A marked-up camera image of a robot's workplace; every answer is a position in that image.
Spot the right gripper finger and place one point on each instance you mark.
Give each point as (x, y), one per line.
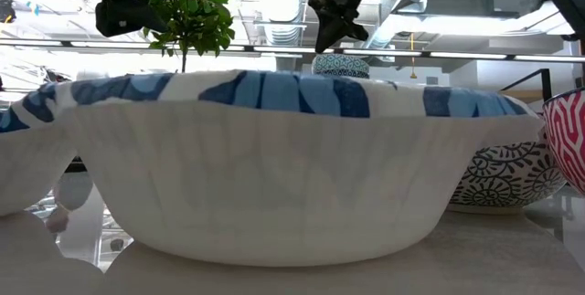
(330, 30)
(354, 29)

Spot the teal patterned small bowl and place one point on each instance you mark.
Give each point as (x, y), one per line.
(340, 66)

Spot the blue-rimmed white paper bowl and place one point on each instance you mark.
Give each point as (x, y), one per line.
(274, 185)
(27, 167)

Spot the black spiral patterned bowl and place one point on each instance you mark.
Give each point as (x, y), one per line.
(503, 176)

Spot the pink patterned small bowl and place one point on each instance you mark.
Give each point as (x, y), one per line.
(569, 135)

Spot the green leafy plant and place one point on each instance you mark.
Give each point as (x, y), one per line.
(192, 16)

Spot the yellow hanging pendant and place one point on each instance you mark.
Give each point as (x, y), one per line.
(412, 75)

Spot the long linear light rail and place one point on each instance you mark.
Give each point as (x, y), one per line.
(457, 54)

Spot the wooden shelf with black frame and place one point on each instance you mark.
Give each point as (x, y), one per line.
(546, 85)

